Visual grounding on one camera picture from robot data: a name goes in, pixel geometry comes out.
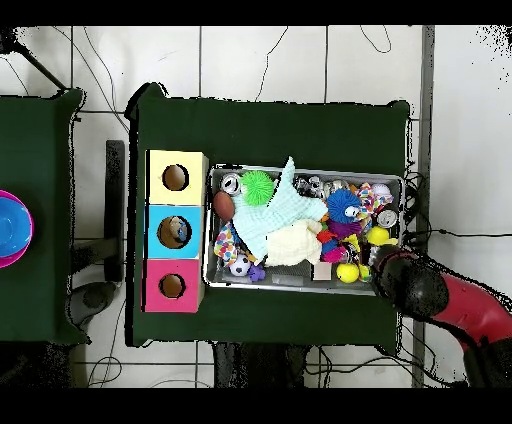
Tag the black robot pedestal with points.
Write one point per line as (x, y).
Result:
(260, 368)

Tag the black tripod pole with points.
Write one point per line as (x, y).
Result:
(8, 42)

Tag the plain wooden cube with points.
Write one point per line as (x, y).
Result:
(321, 272)

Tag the shallow clear mesh bin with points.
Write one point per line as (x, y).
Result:
(288, 276)

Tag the colourful dotted cloth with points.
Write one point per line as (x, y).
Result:
(224, 244)

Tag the blue bowl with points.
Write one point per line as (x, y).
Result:
(12, 228)

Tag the green spiky rubber ball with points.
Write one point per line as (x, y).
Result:
(257, 187)

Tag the wooden box with three holes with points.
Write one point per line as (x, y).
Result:
(192, 192)

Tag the small black white soccer ball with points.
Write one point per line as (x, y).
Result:
(240, 266)

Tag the black upright panel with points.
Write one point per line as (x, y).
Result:
(115, 200)

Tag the small brown football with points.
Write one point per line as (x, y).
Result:
(223, 206)

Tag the black printed can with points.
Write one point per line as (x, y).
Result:
(308, 187)

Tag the cream knit cloth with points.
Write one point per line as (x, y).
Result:
(292, 244)

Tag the mint green knit cloth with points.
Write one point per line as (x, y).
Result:
(264, 216)

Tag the dark green tablecloth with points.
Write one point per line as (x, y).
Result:
(40, 140)
(280, 132)

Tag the plain silver can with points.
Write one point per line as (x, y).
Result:
(230, 184)

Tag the blue spiky rubber ball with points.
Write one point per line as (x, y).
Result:
(342, 206)

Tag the pink bowl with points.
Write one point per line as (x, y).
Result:
(12, 262)

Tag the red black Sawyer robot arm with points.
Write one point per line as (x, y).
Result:
(460, 308)

